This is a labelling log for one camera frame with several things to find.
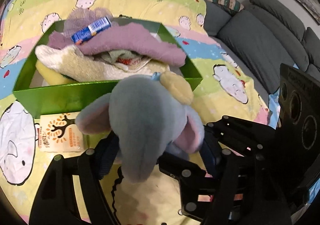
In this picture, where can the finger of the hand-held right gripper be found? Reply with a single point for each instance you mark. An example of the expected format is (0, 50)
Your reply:
(195, 190)
(245, 132)

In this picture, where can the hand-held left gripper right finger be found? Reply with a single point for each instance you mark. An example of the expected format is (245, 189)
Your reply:
(211, 156)

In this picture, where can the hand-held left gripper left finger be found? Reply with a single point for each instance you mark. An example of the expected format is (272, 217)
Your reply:
(107, 158)

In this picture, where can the blue elephant plush toy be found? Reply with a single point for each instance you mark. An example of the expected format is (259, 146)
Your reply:
(140, 120)

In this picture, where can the green cardboard box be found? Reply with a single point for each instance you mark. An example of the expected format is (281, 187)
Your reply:
(62, 97)

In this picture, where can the cream fleece cloth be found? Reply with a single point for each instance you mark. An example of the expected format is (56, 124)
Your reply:
(82, 64)

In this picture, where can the red and white plush cloth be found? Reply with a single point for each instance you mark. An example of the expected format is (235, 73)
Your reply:
(125, 60)

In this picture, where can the yellow sponge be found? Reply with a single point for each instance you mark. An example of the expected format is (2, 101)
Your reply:
(50, 74)

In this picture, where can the green fuzzy cloth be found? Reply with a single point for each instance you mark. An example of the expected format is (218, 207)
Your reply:
(115, 56)

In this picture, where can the purple towel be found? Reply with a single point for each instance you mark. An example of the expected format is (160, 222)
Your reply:
(130, 39)

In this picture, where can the blue and orange tissue packet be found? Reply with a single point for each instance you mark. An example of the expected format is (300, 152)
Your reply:
(91, 30)

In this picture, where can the purple mesh bath pouf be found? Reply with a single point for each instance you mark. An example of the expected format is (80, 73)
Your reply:
(80, 18)

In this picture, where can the blue floral cloth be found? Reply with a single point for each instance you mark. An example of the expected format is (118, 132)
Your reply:
(273, 107)

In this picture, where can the white tissue packet tree print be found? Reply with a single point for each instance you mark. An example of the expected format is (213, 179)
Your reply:
(55, 137)

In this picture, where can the grey sofa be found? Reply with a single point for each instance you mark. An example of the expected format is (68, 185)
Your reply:
(262, 44)

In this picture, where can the patterned cushion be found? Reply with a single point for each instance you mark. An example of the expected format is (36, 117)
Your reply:
(230, 2)

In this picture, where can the cartoon printed striped blanket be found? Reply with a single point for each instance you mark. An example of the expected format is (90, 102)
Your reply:
(150, 2)

